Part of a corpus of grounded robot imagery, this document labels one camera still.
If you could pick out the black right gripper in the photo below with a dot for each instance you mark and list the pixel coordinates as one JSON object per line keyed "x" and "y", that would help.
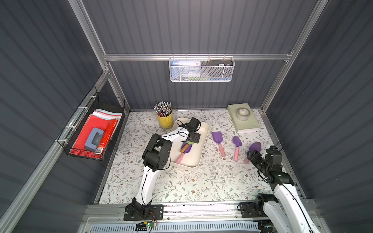
{"x": 255, "y": 156}

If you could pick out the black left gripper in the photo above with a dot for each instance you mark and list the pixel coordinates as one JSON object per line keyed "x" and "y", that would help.
{"x": 192, "y": 137}

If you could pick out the purple round shovel pink handle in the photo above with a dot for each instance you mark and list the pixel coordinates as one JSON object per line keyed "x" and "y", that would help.
{"x": 178, "y": 161}

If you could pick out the purple square shovel pink handle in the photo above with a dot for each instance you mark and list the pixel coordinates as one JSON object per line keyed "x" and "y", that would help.
{"x": 218, "y": 138}

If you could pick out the purple pointed shovel pink handle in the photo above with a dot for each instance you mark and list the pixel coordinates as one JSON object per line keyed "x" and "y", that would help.
{"x": 238, "y": 143}

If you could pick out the green shovel wooden handle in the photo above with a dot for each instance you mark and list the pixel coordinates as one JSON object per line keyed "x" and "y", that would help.
{"x": 186, "y": 147}

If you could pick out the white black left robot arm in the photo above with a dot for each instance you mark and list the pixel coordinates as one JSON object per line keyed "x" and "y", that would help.
{"x": 157, "y": 157}

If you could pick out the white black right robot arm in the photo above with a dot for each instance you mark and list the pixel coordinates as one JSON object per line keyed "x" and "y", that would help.
{"x": 283, "y": 207}

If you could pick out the cream plastic storage tray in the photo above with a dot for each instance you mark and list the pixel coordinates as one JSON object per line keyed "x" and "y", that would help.
{"x": 192, "y": 159}

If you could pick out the pale green box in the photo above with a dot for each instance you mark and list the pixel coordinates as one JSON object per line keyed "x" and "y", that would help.
{"x": 243, "y": 126}

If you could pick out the blue box in basket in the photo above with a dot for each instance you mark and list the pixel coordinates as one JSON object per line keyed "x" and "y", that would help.
{"x": 183, "y": 70}

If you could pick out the red stapler box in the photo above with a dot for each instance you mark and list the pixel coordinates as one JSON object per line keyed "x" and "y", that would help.
{"x": 107, "y": 136}

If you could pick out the yellow pencil cup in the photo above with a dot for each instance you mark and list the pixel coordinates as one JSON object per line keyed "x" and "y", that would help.
{"x": 166, "y": 122}

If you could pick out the bundle of pencils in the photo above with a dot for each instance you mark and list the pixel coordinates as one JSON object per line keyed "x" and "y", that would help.
{"x": 163, "y": 109}

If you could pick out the floral table mat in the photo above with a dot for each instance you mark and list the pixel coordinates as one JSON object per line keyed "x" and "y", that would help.
{"x": 216, "y": 179}

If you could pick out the white tape roll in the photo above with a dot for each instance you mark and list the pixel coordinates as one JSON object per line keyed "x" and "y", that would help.
{"x": 243, "y": 114}

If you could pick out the black device in basket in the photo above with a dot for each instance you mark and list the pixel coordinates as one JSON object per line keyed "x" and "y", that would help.
{"x": 221, "y": 68}

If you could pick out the white vented panel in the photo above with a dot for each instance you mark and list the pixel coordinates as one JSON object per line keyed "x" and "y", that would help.
{"x": 237, "y": 226}

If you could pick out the red folder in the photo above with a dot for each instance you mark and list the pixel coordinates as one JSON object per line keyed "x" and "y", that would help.
{"x": 92, "y": 122}

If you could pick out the small green circuit board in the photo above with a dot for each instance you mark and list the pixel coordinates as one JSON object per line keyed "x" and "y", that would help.
{"x": 145, "y": 226}

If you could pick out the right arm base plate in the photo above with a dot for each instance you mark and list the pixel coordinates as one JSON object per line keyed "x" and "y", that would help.
{"x": 247, "y": 209}

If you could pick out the white wire wall basket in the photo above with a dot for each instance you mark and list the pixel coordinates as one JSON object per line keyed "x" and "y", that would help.
{"x": 204, "y": 69}

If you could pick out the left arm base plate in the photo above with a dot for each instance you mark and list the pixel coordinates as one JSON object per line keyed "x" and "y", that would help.
{"x": 141, "y": 212}

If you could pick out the black wire side basket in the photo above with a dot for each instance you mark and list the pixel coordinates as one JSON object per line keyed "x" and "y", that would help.
{"x": 99, "y": 104}

